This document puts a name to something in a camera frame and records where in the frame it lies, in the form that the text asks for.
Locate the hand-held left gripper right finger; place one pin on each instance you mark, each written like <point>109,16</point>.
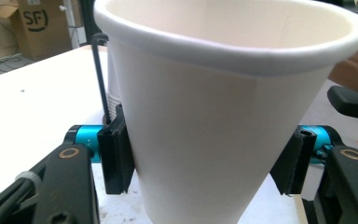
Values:
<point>295,161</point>

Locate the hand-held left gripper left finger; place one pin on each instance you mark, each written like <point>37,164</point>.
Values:
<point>115,155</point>

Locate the single white paper cup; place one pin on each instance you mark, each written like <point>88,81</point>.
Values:
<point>214,140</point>

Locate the white table mat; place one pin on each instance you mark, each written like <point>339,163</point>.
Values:
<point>28,109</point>

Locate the brown cardboard box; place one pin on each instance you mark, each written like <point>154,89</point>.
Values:
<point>43,31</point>

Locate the black frame stand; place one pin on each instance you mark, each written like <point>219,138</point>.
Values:
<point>87,18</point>

